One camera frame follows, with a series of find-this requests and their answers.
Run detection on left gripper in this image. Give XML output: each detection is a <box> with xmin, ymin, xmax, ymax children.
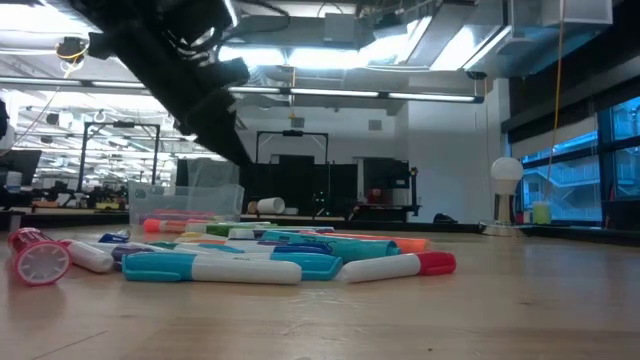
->
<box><xmin>107</xmin><ymin>29</ymin><xmax>254</xmax><ymax>168</ymax></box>

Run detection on clear plastic bin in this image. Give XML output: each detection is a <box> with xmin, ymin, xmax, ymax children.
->
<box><xmin>127</xmin><ymin>157</ymin><xmax>246</xmax><ymax>227</ymax></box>

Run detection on green whiteboard marker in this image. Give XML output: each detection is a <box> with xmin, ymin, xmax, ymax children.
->
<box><xmin>203</xmin><ymin>222</ymin><xmax>281</xmax><ymax>238</ymax></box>

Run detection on orange red highlighter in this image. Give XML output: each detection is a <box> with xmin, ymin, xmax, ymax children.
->
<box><xmin>142</xmin><ymin>217</ymin><xmax>212</xmax><ymax>234</ymax></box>

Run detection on teal green cap pen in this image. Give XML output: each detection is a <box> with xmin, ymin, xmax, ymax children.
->
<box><xmin>148</xmin><ymin>240</ymin><xmax>247</xmax><ymax>255</ymax></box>

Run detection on purple whiteboard marker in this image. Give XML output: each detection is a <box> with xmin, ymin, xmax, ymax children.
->
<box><xmin>227</xmin><ymin>226</ymin><xmax>336</xmax><ymax>239</ymax></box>

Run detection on purple cap pen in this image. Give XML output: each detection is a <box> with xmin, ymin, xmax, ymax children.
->
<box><xmin>110</xmin><ymin>243</ymin><xmax>157</xmax><ymax>265</ymax></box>

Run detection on teal blue highlighter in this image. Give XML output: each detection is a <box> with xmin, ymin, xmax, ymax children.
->
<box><xmin>259</xmin><ymin>229</ymin><xmax>402</xmax><ymax>265</ymax></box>

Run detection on red cap pen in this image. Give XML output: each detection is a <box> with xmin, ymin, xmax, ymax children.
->
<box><xmin>338</xmin><ymin>250</ymin><xmax>458</xmax><ymax>285</ymax></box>
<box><xmin>58</xmin><ymin>238</ymin><xmax>116</xmax><ymax>275</ymax></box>

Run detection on pink highlighter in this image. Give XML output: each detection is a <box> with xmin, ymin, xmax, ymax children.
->
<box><xmin>6</xmin><ymin>226</ymin><xmax>72</xmax><ymax>288</ymax></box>

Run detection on white cylinder roll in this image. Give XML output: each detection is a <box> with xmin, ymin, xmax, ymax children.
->
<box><xmin>255</xmin><ymin>196</ymin><xmax>287</xmax><ymax>216</ymax></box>

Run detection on long ceiling light strip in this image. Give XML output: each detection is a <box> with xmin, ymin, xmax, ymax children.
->
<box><xmin>0</xmin><ymin>74</ymin><xmax>486</xmax><ymax>105</ymax></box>

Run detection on light blue cap pen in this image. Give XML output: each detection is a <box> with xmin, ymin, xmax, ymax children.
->
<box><xmin>121</xmin><ymin>250</ymin><xmax>304</xmax><ymax>287</ymax></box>
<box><xmin>234</xmin><ymin>251</ymin><xmax>345</xmax><ymax>282</ymax></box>

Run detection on black machine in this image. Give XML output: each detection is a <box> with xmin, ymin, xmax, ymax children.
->
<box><xmin>358</xmin><ymin>157</ymin><xmax>422</xmax><ymax>222</ymax></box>

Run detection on black monitor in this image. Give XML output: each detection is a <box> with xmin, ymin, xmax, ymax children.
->
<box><xmin>0</xmin><ymin>148</ymin><xmax>44</xmax><ymax>187</ymax></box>

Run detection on light bulb on silver base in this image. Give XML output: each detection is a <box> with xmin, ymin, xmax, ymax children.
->
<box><xmin>478</xmin><ymin>155</ymin><xmax>532</xmax><ymax>237</ymax></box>

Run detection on green cup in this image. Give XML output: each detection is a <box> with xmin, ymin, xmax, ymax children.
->
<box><xmin>531</xmin><ymin>200</ymin><xmax>552</xmax><ymax>226</ymax></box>

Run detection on black gantry frame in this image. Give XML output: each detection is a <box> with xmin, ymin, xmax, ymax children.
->
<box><xmin>254</xmin><ymin>129</ymin><xmax>331</xmax><ymax>166</ymax></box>
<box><xmin>78</xmin><ymin>119</ymin><xmax>162</xmax><ymax>194</ymax></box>

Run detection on silver air duct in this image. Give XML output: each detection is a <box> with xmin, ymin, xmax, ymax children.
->
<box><xmin>359</xmin><ymin>0</ymin><xmax>616</xmax><ymax>76</ymax></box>

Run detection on yellow hanging cable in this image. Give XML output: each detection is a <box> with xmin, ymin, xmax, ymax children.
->
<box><xmin>546</xmin><ymin>0</ymin><xmax>565</xmax><ymax>204</ymax></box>

